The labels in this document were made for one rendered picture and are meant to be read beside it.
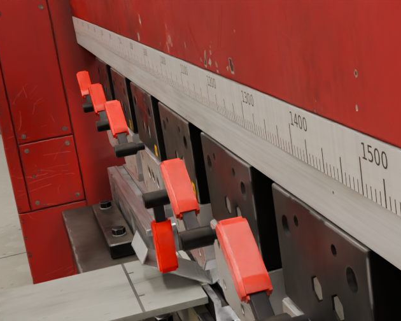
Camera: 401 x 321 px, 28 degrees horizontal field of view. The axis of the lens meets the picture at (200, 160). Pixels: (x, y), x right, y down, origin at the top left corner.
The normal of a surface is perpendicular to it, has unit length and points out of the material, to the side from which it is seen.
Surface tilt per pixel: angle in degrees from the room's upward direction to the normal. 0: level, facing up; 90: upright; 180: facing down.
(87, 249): 0
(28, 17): 90
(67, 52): 90
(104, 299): 0
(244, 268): 39
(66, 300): 0
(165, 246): 91
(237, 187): 90
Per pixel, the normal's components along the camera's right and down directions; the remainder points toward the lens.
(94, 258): -0.14, -0.96
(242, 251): 0.04, -0.61
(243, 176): -0.96, 0.20
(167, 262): 0.25, 0.22
